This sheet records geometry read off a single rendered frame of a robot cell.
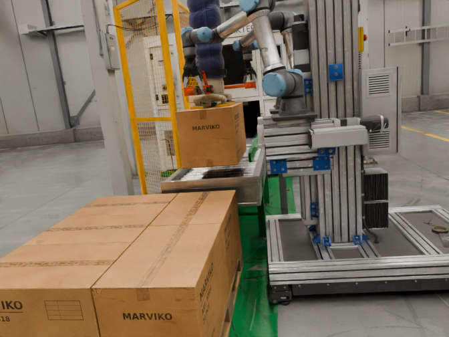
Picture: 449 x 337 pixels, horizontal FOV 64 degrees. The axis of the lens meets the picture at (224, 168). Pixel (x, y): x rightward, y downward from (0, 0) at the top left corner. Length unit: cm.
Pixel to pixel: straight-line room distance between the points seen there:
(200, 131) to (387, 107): 117
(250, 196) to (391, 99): 106
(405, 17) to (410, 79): 173
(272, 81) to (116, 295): 116
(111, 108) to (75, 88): 930
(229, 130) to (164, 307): 139
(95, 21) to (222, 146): 166
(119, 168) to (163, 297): 224
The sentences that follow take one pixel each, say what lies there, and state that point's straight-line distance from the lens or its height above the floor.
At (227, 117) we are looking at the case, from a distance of 244.
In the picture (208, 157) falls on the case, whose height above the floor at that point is 76.
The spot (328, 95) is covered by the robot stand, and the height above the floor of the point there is 111.
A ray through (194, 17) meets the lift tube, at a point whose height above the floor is 171.
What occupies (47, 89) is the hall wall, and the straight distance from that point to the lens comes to 1317.
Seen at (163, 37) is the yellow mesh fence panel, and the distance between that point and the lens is 330.
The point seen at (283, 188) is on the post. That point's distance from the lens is 305.
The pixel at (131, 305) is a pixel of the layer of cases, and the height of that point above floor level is 47.
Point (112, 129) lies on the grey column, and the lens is 344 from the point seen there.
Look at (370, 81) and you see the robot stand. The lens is 213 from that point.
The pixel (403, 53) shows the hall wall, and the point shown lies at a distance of 1204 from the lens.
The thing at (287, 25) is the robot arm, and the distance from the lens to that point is 260.
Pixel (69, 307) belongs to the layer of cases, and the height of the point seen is 46.
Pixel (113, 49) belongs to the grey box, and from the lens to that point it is 348.
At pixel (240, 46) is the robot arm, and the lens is 283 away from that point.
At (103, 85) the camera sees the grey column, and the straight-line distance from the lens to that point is 344.
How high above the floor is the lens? 121
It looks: 12 degrees down
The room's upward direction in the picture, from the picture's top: 6 degrees counter-clockwise
